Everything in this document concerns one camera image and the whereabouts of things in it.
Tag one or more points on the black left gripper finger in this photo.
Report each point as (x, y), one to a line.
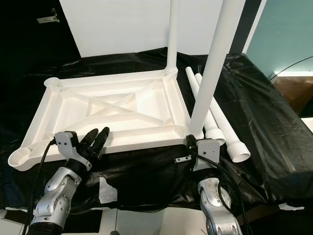
(89, 139)
(101, 139)

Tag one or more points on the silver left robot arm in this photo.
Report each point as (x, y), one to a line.
(56, 196)

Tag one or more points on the black plastic cover sheet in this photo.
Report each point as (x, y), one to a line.
(264, 117)

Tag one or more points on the brown wooden furniture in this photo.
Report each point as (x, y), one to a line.
(293, 94)

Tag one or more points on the dark vertical pillar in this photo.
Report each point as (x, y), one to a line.
(247, 24)

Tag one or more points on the teal glass panel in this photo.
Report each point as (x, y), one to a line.
(283, 34)

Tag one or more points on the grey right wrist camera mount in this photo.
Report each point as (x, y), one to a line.
(208, 152)

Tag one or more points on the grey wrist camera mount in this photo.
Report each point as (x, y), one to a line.
(208, 152)
(69, 144)

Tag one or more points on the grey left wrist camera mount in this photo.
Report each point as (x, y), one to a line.
(69, 144)

